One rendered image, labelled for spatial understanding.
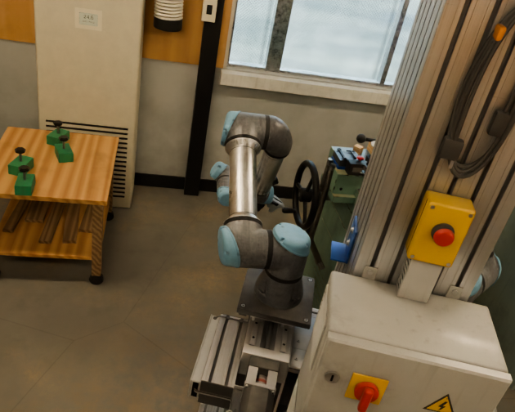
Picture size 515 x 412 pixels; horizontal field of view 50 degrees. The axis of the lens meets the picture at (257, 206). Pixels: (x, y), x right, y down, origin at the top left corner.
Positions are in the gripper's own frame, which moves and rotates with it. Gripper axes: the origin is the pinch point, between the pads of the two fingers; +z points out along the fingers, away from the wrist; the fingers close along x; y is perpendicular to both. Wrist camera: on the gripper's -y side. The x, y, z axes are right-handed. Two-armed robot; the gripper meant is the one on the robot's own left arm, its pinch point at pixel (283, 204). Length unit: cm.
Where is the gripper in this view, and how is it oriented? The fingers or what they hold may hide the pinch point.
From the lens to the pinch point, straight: 234.7
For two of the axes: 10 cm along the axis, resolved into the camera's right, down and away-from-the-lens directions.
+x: 1.6, 5.7, -8.0
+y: -6.3, 6.9, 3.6
